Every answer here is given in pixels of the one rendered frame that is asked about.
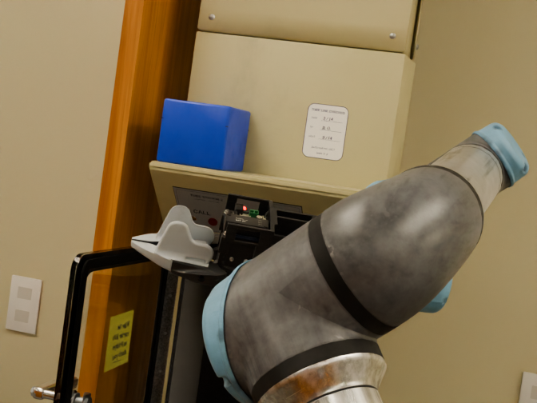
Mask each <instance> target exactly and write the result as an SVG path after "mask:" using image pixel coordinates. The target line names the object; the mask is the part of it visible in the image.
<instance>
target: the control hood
mask: <svg viewBox="0 0 537 403"><path fill-rule="evenodd" d="M149 170H150V173H151V177H152V180H153V186H154V189H155V192H156V195H157V201H158V205H159V208H160V211H161V217H162V221H163V222H164V220H165V219H166V217H167V215H168V213H169V211H170V210H171V208H173V207H174V206H176V205H177V202H176V198H175V194H174V191H173V186H176V187H181V188H186V189H192V190H202V191H207V192H213V193H218V194H228V195H229V193H230V194H239V195H244V196H248V197H253V198H261V199H266V200H271V201H273V202H279V203H284V204H289V205H299V206H302V211H303V213H307V214H311V215H316V216H318V215H319V214H321V213H323V212H324V211H325V210H326V209H327V208H329V207H330V206H332V205H334V204H336V203H337V202H338V201H340V200H342V199H344V198H346V197H348V196H350V195H352V194H354V193H356V192H359V191H361V190H360V189H354V188H348V187H343V186H333V185H327V184H321V183H315V182H306V181H300V180H294V179H289V178H279V177H273V176H268V175H262V174H251V173H246V172H238V171H223V170H211V169H206V168H200V167H194V166H184V165H178V164H173V163H167V162H159V161H152V162H150V163H149Z"/></svg>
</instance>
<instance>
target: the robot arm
mask: <svg viewBox="0 0 537 403"><path fill-rule="evenodd" d="M528 170H529V165H528V162H527V159H526V157H525V155H524V153H523V151H522V150H521V149H520V147H519V145H518V143H517V142H516V140H515V139H514V138H513V137H512V136H511V134H510V133H509V132H508V130H507V129H506V128H505V127H504V126H502V125H501V124H499V123H496V122H494V123H491V124H490V125H488V126H486V127H484V128H482V129H481V130H479V131H475V132H473V133H472V134H471V136H470V137H469V138H467V139H465V140H464V141H462V142H461V143H460V144H458V145H457V146H455V147H453V148H452V149H450V150H449V151H447V152H446V153H444V154H442V155H441V156H439V157H438V158H437V159H435V160H434V161H432V162H430V163H429V164H427V165H423V166H416V167H413V168H411V169H408V170H405V171H404V172H402V173H401V174H398V175H396V176H394V177H392V178H389V179H386V180H381V181H376V182H373V183H372V184H370V185H369V186H367V187H366V188H365V189H364V190H361V191H359V192H356V193H354V194H352V195H350V196H348V197H346V198H344V199H342V200H340V201H338V202H337V203H336V204H334V205H332V206H330V207H329V208H327V209H326V210H325V211H324V212H323V213H321V214H319V215H318V216H316V215H311V214H307V213H298V212H293V211H289V210H284V209H276V208H273V203H272V201H271V200H266V199H261V198H253V197H248V196H244V195H239V194H230V193H229V195H228V198H227V202H226V206H225V210H224V211H222V214H221V220H220V225H219V230H220V234H218V233H214V232H213V231H212V229H210V228H209V227H208V226H203V225H197V224H195V223H194V222H193V219H192V216H191V213H190V211H189V209H188V208H187V207H186V206H182V205H176V206H174V207H173V208H171V210H170V211H169V213H168V215H167V217H166V219H165V220H164V222H163V224H162V226H161V228H160V230H159V231H158V233H150V234H144V235H140V236H136V237H132V241H131V246H132V247H133V248H134V249H135V250H136V251H138V252H139V253H141V254H142V255H144V256H145V257H147V258H148V259H149V260H151V261H153V262H154V263H156V264H157V265H159V266H160V267H162V268H164V269H167V270H169V271H171V273H173V274H176V275H177V276H180V277H183V278H185V279H187V280H190V281H193V282H195V283H197V284H201V285H207V286H212V287H214V288H213V290H212V291H211V293H210V295H209V296H208V298H207V299H206V302H205V306H204V309H203V314H202V333H203V338H204V343H205V348H206V352H207V354H208V357H209V360H210V363H211V365H212V367H213V370H214V372H215V374H216V375H217V376H218V377H223V379H224V387H225V388H226V390H227V391H228V392H229V393H230V394H231V395H232V396H233V397H234V398H235V399H236V400H238V401H239V402H240V403H383V401H382V399H381V396H380V394H379V391H378V390H379V386H380V383H381V381H382V379H383V377H384V374H385V372H386V368H387V365H386V362H385V360H384V357H383V354H382V353H381V351H380V347H379V346H378V343H377V339H378V338H380V337H382V336H383V335H385V334H386V333H389V332H390V331H392V330H393V329H395V328H396V327H398V326H400V325H401V324H403V323H404V322H406V321H407V320H408V319H410V318H411V317H413V316H414V315H416V314H417V313H418V312H423V313H436V312H438V311H440V310H441V309H442V308H443V307H444V305H445V304H446V302H447V300H448V297H449V294H450V291H451V284H452V278H453V277H454V276H455V274H456V273H457V272H458V271H459V269H460V268H461V266H462V265H463V264H464V262H465V261H466V260H467V259H468V258H469V257H470V255H471V253H472V251H473V250H474V248H475V247H476V245H477V244H478V242H479V240H480V237H481V234H482V232H483V224H484V213H485V211H486V210H487V208H488V207H489V205H490V204H491V203H492V201H493V200H494V198H495V196H496V195H497V194H498V193H500V192H501V191H503V190H505V189H506V188H510V187H512V186H513V185H514V183H515V182H517V181H518V180H519V179H520V178H522V177H524V176H525V175H526V174H527V173H528ZM238 198H239V199H244V200H248V201H253V202H259V203H260V204H259V207H258V210H254V209H250V210H249V211H244V204H241V203H237V199H238ZM212 259H213V260H214V261H213V262H211V260H212Z"/></svg>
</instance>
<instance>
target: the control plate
mask: <svg viewBox="0 0 537 403"><path fill-rule="evenodd" d="M173 191H174V194H175V198H176V202H177V205H182V206H186V207H187V208H188V209H189V211H190V213H191V216H195V217H196V218H197V220H196V221H193V222H194V223H195V224H197V225H203V226H208V227H209V228H210V229H212V231H213V232H214V233H220V230H219V225H220V220H221V214H222V211H224V210H225V206H226V202H227V198H228V194H218V193H213V192H207V191H202V190H192V189H186V188H181V187H176V186H173ZM237 203H241V204H244V205H245V206H246V207H247V210H244V211H249V210H250V209H254V210H258V207H259V204H260V203H259V202H257V201H248V200H244V199H239V198H238V199H237ZM272 203H273V208H276V209H284V210H289V211H293V212H298V213H303V211H302V206H299V205H289V204H284V203H279V202H274V201H273V202H272ZM210 218H214V219H216V220H217V225H210V224H209V223H208V220H209V219H210Z"/></svg>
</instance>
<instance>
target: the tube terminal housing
mask: <svg viewBox="0 0 537 403"><path fill-rule="evenodd" d="M415 67H416V64H415V63H414V62H413V61H412V60H411V59H410V58H409V57H408V56H407V55H406V54H399V53H391V52H383V51H376V50H362V49H355V48H348V47H339V46H326V45H318V44H311V43H303V42H289V41H281V40H274V39H267V38H253V37H245V36H237V35H230V34H216V33H209V32H201V31H197V34H196V41H195V46H194V52H193V64H192V70H191V76H190V82H189V93H188V100H187V101H190V102H202V103H208V104H214V105H221V106H231V107H234V108H238V109H241V110H247V111H249V112H250V120H249V131H248V137H247V143H246V149H245V159H244V165H243V170H242V171H241V172H246V173H251V174H262V175H268V176H273V177H279V178H289V179H294V180H300V181H306V182H315V183H321V184H327V185H333V186H343V187H348V188H354V189H360V190H364V189H365V188H366V187H367V186H369V185H370V184H372V183H373V182H376V181H381V180H386V179H389V178H392V177H394V176H396V175H398V174H400V165H401V159H402V154H403V148H404V138H405V132H406V127H407V121H408V111H409V105H410V100H411V94H412V83H413V78H414V73H415ZM309 102H314V103H320V104H327V105H334V106H346V107H350V110H349V115H348V126H347V131H346V137H345V143H344V153H343V159H342V162H335V161H329V160H324V159H318V158H307V157H301V151H302V145H303V140H304V129H305V123H306V117H307V112H308V103H309ZM181 279H182V277H180V276H179V277H178V283H177V294H176V300H175V306H174V312H173V324H172V329H171V336H170V342H169V353H168V359H167V365H166V371H165V382H164V389H163V394H162V400H161V403H165V395H166V390H167V384H168V377H169V367H170V360H171V354H172V348H173V337H174V331H175V325H176V319H177V307H178V302H179V296H180V289H181Z"/></svg>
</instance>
